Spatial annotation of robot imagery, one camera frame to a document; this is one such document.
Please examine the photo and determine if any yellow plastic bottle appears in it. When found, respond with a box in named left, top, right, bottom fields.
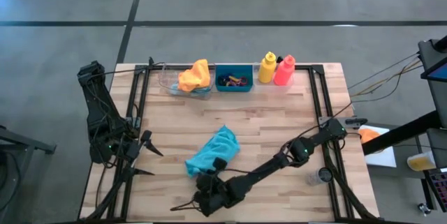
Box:
left=258, top=51, right=277, bottom=84

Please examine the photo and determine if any red-orange plastic bottle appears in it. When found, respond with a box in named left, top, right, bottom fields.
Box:
left=273, top=54, right=296, bottom=87

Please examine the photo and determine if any laptop with blue screen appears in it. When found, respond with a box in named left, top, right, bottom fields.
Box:
left=420, top=54, right=447, bottom=82

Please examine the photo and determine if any black metal stand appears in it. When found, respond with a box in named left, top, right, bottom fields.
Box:
left=0, top=124, right=57, bottom=214

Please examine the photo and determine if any white paper sheet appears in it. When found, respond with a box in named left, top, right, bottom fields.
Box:
left=362, top=124, right=397, bottom=168

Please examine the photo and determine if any orange microfiber cloth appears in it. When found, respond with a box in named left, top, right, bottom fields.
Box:
left=177, top=59, right=212, bottom=93

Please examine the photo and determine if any turquoise microfiber cloth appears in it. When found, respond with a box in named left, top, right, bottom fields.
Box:
left=184, top=124, right=241, bottom=178

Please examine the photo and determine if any yellow plastic container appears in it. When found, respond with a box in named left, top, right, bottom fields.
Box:
left=406, top=150, right=437, bottom=172

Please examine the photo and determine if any teal plastic bin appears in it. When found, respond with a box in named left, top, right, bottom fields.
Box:
left=214, top=64, right=254, bottom=93

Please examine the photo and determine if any small grey cup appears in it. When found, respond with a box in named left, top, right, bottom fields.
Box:
left=306, top=166, right=334, bottom=187

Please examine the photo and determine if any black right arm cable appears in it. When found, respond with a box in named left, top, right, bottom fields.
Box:
left=279, top=102, right=353, bottom=151

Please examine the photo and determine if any yellowish cable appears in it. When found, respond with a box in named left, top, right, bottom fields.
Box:
left=351, top=59, right=422, bottom=103

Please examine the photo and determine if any clear plastic bin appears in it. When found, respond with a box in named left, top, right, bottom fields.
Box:
left=253, top=61, right=298, bottom=94
left=159, top=62, right=216, bottom=100

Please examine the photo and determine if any black keyboard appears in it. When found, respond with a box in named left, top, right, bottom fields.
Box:
left=427, top=169, right=447, bottom=213

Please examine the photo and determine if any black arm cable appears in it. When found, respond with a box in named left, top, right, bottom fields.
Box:
left=279, top=102, right=353, bottom=151
left=101, top=61, right=167, bottom=77

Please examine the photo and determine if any small orange cloth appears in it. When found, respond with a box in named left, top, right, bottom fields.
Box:
left=358, top=128, right=381, bottom=144

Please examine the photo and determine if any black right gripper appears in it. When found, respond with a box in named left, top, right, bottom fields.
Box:
left=170, top=157, right=232, bottom=218

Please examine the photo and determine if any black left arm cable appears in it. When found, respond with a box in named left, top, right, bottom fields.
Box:
left=101, top=61, right=167, bottom=77

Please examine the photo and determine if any black equipment stand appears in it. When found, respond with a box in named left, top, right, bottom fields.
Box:
left=361, top=35, right=447, bottom=156

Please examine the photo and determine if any dark cable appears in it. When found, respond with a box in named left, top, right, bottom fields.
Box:
left=347, top=52, right=420, bottom=89

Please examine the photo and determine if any black aluminium table frame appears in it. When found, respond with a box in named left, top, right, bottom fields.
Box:
left=80, top=55, right=380, bottom=224

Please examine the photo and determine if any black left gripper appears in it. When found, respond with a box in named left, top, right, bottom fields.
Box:
left=118, top=129, right=164, bottom=177

